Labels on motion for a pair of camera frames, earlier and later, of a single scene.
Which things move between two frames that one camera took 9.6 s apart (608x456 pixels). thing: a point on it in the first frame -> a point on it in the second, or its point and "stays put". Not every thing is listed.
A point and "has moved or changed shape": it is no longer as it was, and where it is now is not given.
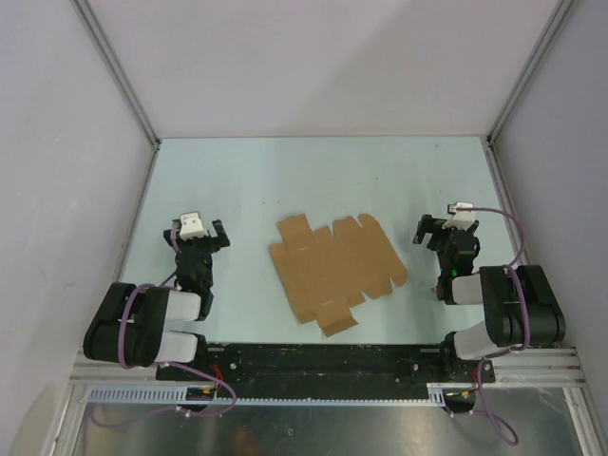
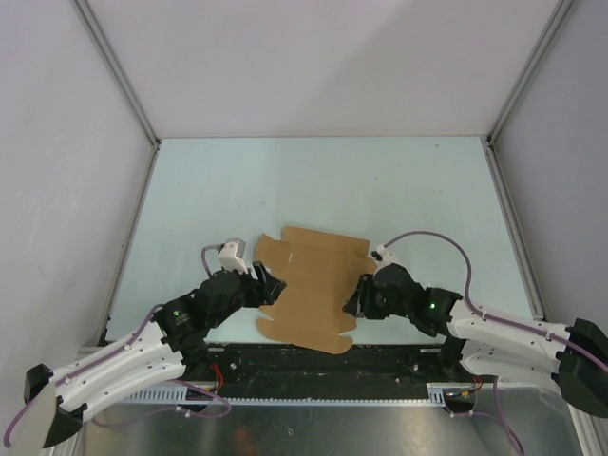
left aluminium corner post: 93,28 stays put
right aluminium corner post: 544,41 stays put
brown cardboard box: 324,276 has moved or changed shape
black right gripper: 431,224 -> 367,287
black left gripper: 213,246 -> 273,288
